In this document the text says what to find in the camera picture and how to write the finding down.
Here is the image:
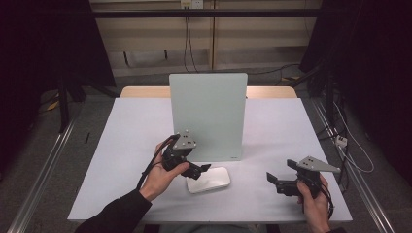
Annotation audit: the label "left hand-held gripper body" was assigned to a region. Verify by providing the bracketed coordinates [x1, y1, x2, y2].
[161, 129, 203, 181]

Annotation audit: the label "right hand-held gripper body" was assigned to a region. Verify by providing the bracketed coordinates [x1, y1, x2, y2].
[275, 155, 342, 199]

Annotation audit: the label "white board eraser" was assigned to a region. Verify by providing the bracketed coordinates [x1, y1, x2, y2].
[186, 166, 231, 194]

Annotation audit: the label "person's right hand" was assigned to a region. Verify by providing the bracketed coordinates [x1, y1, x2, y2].
[295, 174, 332, 233]

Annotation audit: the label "person's left hand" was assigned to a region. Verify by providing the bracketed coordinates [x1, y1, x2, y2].
[139, 139, 191, 202]

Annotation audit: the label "white power strip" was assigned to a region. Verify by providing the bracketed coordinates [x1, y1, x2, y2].
[334, 135, 348, 149]

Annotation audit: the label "white table mat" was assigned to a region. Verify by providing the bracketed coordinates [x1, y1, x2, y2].
[67, 97, 354, 223]

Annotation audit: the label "pale green glass whiteboard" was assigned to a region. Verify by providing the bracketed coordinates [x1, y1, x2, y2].
[168, 73, 249, 163]

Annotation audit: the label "wooden table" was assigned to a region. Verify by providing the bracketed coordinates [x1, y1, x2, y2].
[120, 85, 298, 99]

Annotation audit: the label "black curtain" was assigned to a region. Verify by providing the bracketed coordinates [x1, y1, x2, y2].
[0, 0, 117, 173]
[299, 0, 412, 185]

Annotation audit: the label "black metal stand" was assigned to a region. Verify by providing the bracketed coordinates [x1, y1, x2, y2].
[56, 74, 86, 134]

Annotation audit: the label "black horizontal bar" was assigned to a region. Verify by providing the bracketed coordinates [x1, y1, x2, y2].
[91, 9, 325, 19]

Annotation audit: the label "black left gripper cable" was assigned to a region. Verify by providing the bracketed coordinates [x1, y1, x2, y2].
[135, 134, 180, 190]

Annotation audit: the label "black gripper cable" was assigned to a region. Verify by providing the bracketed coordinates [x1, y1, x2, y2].
[135, 134, 180, 190]
[319, 183, 335, 221]

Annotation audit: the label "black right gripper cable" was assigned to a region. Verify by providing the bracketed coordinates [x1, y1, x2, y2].
[319, 183, 335, 221]

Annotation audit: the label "white floor cable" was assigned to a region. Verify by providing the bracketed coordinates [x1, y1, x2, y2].
[333, 101, 375, 174]

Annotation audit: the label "aluminium floor rail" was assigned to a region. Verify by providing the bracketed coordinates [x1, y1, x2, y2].
[6, 119, 77, 233]
[312, 98, 396, 233]

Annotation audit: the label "black floor cable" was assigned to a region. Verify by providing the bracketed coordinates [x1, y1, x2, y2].
[247, 63, 300, 76]

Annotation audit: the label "black hanging wall cables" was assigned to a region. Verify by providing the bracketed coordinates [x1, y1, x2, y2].
[183, 16, 199, 74]

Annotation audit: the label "wooden wall post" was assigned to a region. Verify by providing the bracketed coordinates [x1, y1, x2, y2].
[209, 0, 218, 71]

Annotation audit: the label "white wall socket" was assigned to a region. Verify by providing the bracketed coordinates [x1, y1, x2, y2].
[180, 0, 204, 10]

